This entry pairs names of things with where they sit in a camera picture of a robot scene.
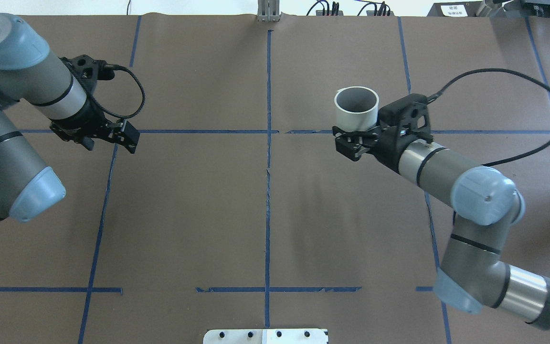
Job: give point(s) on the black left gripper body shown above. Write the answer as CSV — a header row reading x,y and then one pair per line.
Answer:
x,y
82,123

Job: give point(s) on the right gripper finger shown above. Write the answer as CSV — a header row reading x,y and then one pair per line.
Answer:
x,y
370,136
354,148

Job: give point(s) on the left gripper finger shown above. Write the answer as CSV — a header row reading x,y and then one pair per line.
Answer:
x,y
128,141
122,126

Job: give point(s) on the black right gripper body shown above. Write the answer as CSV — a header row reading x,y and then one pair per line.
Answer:
x,y
387,149

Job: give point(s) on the white mug with lettering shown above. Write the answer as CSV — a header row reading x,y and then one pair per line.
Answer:
x,y
356,108

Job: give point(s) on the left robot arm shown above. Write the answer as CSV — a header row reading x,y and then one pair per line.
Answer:
x,y
62,90

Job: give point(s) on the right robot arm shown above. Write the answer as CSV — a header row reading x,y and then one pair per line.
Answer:
x,y
471,274

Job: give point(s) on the white label card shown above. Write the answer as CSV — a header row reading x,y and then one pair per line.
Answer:
x,y
454,10

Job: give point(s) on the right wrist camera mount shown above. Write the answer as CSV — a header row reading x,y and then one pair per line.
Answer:
x,y
406,117

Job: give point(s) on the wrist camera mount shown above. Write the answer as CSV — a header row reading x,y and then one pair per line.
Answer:
x,y
406,117
88,71

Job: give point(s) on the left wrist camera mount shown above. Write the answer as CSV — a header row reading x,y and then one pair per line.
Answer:
x,y
88,71

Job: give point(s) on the aluminium frame post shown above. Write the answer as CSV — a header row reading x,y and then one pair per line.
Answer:
x,y
268,10

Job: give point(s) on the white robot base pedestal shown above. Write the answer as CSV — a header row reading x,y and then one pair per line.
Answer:
x,y
267,336

